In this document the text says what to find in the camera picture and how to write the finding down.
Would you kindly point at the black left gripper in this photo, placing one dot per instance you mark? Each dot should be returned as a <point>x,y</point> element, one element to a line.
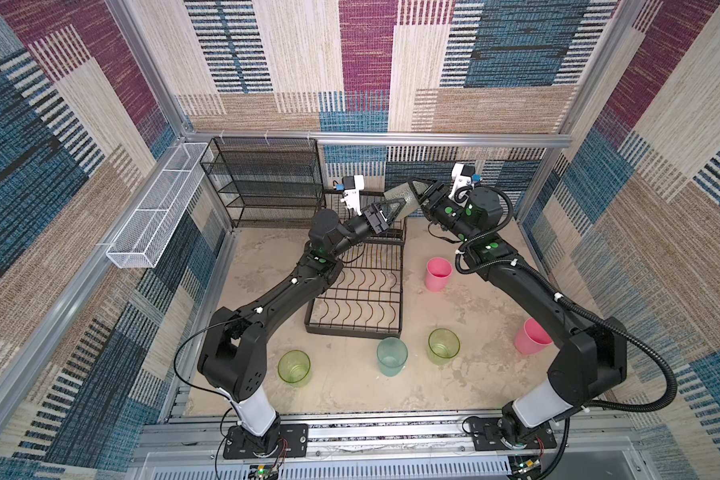
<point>374,222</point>

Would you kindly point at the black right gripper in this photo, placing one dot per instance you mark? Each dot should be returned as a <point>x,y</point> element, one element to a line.
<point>440,195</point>

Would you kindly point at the pale frosted green cup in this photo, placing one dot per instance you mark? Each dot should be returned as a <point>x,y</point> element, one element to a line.
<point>404,199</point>

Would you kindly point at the teal frosted cup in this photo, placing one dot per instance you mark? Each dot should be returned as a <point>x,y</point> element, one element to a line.
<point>392,355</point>

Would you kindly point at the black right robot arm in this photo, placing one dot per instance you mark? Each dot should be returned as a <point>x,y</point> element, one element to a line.
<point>591,355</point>

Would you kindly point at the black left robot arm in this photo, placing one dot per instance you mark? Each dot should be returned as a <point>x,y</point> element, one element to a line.
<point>233,357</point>

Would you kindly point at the black two-tier dish rack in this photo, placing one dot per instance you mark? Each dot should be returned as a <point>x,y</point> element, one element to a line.
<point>366,298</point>

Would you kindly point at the black mesh shelf rack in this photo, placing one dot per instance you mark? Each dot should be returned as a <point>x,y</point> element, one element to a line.
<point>273,182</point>

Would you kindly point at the opaque pink cup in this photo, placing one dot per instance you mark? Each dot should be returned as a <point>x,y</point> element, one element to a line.
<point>438,273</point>

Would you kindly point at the pink cup near right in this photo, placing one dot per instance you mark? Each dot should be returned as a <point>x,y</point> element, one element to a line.
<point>531,338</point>

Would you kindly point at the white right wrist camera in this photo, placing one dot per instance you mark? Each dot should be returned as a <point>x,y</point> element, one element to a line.
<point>465,178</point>

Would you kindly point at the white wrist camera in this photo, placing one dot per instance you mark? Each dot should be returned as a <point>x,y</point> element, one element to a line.
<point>465,178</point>
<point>350,187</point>

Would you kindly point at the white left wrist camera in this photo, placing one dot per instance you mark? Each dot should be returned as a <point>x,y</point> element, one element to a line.
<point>350,187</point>

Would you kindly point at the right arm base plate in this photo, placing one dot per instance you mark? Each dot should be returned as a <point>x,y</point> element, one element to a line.
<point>491,434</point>

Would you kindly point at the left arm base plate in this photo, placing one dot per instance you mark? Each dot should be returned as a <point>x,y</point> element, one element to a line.
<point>290,438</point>

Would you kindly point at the white wire mesh basket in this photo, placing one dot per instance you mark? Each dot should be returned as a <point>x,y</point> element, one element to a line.
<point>148,230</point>

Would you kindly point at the aluminium front rail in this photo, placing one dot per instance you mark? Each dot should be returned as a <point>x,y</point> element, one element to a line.
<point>394,445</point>

